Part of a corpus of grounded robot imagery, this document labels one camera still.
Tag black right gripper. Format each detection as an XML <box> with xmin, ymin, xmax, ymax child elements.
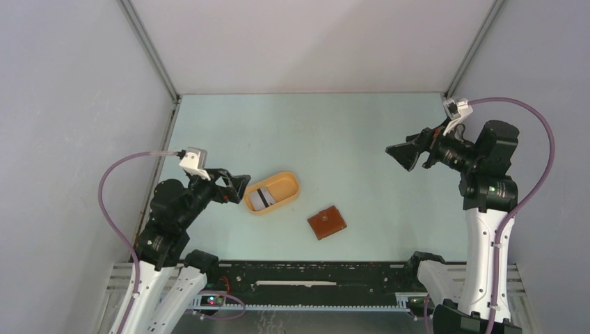
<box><xmin>386</xmin><ymin>115</ymin><xmax>481</xmax><ymax>173</ymax></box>

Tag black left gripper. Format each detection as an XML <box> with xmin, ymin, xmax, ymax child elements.
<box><xmin>179</xmin><ymin>165</ymin><xmax>250</xmax><ymax>227</ymax></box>

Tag white striped credit cards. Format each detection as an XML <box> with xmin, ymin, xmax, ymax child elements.
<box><xmin>248</xmin><ymin>186</ymin><xmax>276</xmax><ymax>212</ymax></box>

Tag brown leather card holder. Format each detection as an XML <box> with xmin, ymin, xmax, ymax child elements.
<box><xmin>308</xmin><ymin>205</ymin><xmax>347</xmax><ymax>240</ymax></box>

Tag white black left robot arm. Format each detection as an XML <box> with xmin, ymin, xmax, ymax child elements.
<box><xmin>111</xmin><ymin>168</ymin><xmax>251</xmax><ymax>333</ymax></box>

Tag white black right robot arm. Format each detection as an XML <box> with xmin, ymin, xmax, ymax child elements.
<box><xmin>385</xmin><ymin>120</ymin><xmax>521</xmax><ymax>333</ymax></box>

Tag orange plastic tray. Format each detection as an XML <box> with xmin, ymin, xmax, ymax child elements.
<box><xmin>244</xmin><ymin>171</ymin><xmax>300</xmax><ymax>216</ymax></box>

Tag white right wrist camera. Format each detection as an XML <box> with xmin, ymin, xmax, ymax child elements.
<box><xmin>442</xmin><ymin>98</ymin><xmax>473</xmax><ymax>136</ymax></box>

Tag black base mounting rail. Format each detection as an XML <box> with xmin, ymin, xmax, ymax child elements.
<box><xmin>210</xmin><ymin>261</ymin><xmax>426</xmax><ymax>308</ymax></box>

